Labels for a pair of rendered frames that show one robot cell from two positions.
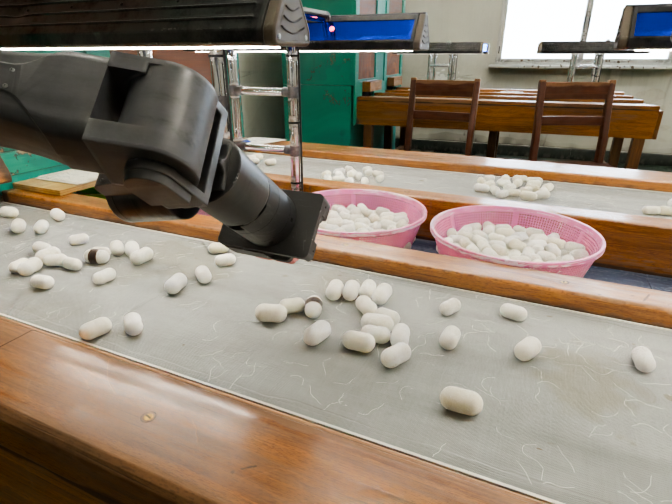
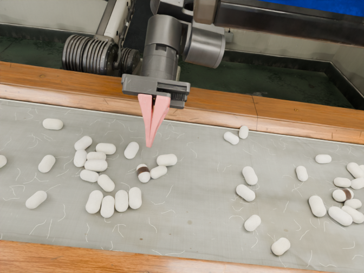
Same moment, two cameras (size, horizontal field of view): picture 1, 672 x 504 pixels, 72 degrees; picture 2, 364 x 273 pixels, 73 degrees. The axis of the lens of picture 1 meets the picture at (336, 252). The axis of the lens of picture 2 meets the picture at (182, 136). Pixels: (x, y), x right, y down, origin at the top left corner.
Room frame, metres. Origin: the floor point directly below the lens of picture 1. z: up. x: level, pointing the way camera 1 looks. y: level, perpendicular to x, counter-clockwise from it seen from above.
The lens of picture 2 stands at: (0.74, -0.05, 1.10)
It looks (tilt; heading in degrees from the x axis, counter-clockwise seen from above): 43 degrees down; 151
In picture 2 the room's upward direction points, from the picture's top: 10 degrees clockwise
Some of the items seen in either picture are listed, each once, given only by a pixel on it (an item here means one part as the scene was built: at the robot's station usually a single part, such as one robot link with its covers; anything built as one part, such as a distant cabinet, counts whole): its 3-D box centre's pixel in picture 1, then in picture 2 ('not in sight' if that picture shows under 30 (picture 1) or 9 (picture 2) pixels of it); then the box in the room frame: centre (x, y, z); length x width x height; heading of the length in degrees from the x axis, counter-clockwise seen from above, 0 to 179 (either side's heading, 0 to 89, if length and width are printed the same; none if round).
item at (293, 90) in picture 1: (283, 116); not in sight; (1.11, 0.12, 0.90); 0.20 x 0.19 x 0.45; 65
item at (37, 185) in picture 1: (101, 172); not in sight; (1.09, 0.56, 0.77); 0.33 x 0.15 x 0.01; 155
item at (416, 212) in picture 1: (354, 231); not in sight; (0.82, -0.03, 0.72); 0.27 x 0.27 x 0.10
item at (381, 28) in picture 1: (295, 34); not in sight; (1.19, 0.09, 1.08); 0.62 x 0.08 x 0.07; 65
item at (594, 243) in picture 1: (509, 256); not in sight; (0.71, -0.29, 0.72); 0.27 x 0.27 x 0.10
